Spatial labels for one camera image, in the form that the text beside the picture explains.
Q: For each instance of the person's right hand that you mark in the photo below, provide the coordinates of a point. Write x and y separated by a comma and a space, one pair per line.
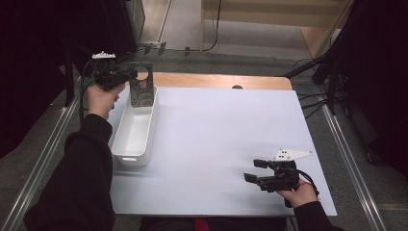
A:
300, 195

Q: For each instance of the white plastic storage box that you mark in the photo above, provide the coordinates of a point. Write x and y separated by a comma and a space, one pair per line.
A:
134, 134

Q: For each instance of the person's left hand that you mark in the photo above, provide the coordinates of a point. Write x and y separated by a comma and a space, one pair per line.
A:
101, 102

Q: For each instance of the person's dark clothed torso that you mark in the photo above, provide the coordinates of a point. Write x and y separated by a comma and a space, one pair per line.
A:
166, 224

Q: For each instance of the small metal floor bracket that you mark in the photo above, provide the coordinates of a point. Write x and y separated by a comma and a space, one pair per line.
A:
162, 48
147, 49
187, 50

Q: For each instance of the light wooden shelf unit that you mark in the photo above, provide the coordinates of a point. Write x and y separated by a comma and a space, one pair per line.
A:
272, 19

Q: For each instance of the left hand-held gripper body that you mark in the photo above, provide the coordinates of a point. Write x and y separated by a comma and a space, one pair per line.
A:
106, 77

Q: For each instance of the metal floor rail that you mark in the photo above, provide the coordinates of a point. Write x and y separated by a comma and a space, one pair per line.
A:
64, 123
348, 160

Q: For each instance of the dark curtain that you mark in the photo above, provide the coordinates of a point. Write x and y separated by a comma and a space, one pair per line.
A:
378, 80
32, 64

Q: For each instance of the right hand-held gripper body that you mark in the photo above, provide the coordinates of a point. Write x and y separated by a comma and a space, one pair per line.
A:
282, 179

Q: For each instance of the white table board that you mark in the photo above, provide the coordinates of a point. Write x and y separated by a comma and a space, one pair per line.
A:
208, 144

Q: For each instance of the black metal stand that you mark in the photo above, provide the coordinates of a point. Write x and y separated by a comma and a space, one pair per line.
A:
69, 86

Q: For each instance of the small dark round knob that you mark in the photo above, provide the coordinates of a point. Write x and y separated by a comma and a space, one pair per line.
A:
237, 87

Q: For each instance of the black tripod stand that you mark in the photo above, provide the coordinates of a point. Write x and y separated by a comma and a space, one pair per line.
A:
333, 80

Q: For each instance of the patterned dark phone case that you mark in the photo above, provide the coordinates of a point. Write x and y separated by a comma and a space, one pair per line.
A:
142, 94

